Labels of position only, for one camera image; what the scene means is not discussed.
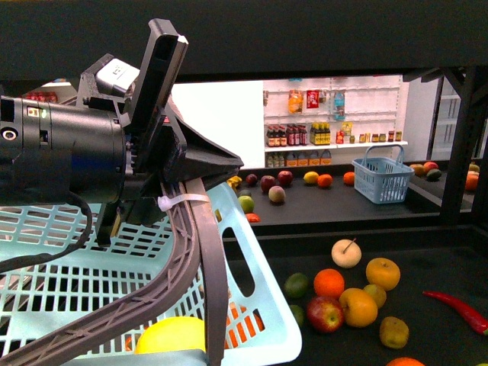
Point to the white shelf with bottles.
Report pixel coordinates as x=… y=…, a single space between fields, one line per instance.
x=331 y=120

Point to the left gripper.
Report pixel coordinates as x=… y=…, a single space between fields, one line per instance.
x=121 y=155

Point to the white pear with stem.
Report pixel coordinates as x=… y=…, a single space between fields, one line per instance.
x=346 y=253

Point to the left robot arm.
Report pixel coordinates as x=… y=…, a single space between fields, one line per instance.
x=39 y=141

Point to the far mandarin orange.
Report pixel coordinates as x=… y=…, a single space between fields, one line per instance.
x=324 y=181

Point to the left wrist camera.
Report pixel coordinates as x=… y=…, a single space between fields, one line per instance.
x=116 y=78

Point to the dark red plum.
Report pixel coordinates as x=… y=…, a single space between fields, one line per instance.
x=251 y=180

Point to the red chili pepper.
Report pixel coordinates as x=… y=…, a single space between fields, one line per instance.
x=472 y=317

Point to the black metal shelf rack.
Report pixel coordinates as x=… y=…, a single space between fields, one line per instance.
x=250 y=40

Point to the round orange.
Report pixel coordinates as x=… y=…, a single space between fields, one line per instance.
x=405 y=361

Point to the orange persimmon yellow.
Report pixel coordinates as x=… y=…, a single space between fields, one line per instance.
x=359 y=308

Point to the far pink peach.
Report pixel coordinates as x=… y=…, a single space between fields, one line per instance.
x=277 y=195

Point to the far green apple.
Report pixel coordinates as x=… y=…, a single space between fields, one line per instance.
x=247 y=204

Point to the yellow lemon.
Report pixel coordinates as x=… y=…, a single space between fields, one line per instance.
x=178 y=333
x=311 y=178

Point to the yellow starfruit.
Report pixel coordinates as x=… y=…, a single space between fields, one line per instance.
x=234 y=182

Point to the small blue basket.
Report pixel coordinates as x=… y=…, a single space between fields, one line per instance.
x=380 y=179

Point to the white zip tie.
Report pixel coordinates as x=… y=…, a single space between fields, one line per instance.
x=166 y=203

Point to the dark green lime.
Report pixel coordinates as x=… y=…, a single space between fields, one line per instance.
x=296 y=285

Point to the yellow-orange apple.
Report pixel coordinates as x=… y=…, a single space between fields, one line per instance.
x=383 y=272

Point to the mandarin orange near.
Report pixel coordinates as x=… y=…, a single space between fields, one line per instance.
x=329 y=283

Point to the dark red apple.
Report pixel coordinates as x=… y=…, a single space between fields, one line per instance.
x=285 y=178

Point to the red yellow apple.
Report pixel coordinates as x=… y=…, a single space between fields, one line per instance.
x=325 y=314

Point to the far right orange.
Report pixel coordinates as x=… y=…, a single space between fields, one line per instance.
x=349 y=178

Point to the mandarin orange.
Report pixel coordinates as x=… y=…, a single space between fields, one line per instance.
x=329 y=283
x=324 y=181

